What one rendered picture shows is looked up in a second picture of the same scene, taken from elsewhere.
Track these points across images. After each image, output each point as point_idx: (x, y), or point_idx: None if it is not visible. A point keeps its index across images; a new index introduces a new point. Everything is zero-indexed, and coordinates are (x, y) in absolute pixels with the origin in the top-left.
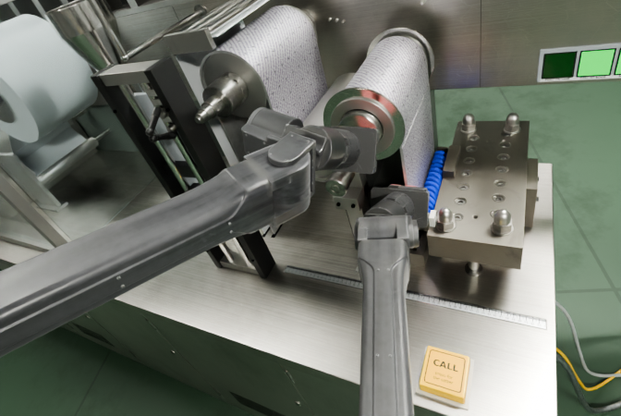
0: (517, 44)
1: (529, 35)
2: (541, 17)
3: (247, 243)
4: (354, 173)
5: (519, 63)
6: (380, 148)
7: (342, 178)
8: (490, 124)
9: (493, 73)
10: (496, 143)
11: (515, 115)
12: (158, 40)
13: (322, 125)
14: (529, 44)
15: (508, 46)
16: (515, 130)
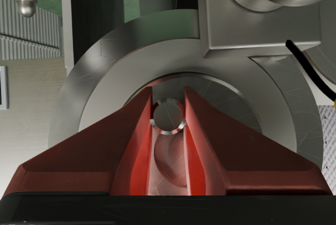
0: (34, 115)
1: (22, 126)
2: (12, 148)
3: None
4: None
5: (28, 91)
6: (128, 72)
7: None
8: None
9: (58, 77)
10: None
11: (23, 15)
12: None
13: (332, 101)
14: (21, 115)
15: (43, 113)
16: None
